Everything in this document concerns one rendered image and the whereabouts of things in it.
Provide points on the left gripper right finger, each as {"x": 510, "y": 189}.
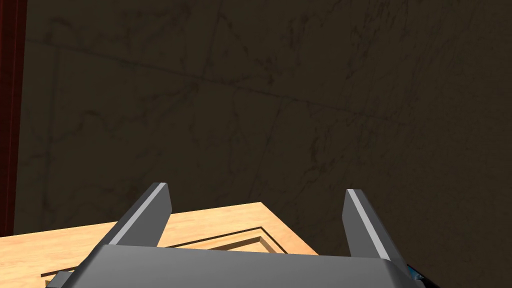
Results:
{"x": 364, "y": 228}

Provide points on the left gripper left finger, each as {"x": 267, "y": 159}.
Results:
{"x": 144, "y": 222}

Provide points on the dark red door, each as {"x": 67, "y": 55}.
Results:
{"x": 10, "y": 112}

